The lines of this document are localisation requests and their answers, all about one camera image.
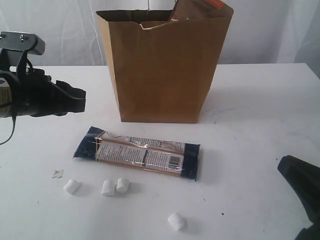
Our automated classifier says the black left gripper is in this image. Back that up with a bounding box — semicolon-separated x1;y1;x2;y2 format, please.
0;31;86;118

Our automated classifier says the white marshmallow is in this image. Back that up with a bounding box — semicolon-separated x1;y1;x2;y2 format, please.
63;179;80;195
101;179;115;197
167;212;187;231
116;177;130;194

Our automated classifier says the long noodle package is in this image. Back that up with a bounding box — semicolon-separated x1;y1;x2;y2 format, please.
73;126;200;181

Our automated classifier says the large brown paper bag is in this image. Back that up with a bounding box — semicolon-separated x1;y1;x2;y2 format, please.
96;9;232;123

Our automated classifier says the torn paper scrap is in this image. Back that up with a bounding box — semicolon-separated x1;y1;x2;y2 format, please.
52;169;64;179

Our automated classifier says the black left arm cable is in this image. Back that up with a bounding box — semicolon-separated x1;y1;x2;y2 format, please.
0;109;18;146

